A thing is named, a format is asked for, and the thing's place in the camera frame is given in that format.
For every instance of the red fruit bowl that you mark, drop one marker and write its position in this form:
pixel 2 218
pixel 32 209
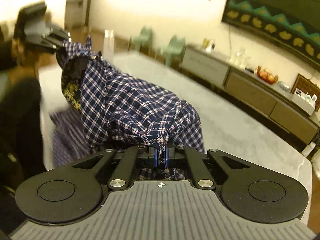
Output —
pixel 266 75

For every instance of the green plastic chair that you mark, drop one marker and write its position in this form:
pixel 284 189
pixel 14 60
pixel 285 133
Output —
pixel 174 49
pixel 144 39

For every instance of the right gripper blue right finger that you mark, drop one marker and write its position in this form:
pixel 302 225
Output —
pixel 169 155

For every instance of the long grey tv cabinet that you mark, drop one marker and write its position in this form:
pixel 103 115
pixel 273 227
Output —
pixel 269 100

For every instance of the brown wooden box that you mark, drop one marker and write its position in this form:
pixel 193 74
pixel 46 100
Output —
pixel 307 87

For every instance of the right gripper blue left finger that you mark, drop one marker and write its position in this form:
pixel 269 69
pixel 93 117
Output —
pixel 152 157

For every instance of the left green plastic chair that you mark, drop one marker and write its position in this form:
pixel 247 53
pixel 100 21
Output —
pixel 144 39

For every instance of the dark framed wall picture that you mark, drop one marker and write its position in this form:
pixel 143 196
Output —
pixel 291 24

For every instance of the clear glass jars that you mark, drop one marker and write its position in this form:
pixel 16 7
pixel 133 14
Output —
pixel 240 59

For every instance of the person dark torso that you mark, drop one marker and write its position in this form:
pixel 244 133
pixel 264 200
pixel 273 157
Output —
pixel 21 138

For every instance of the right green plastic chair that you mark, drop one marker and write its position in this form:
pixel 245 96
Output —
pixel 174 49

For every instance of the blue plaid shirt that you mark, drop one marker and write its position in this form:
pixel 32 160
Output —
pixel 111 109

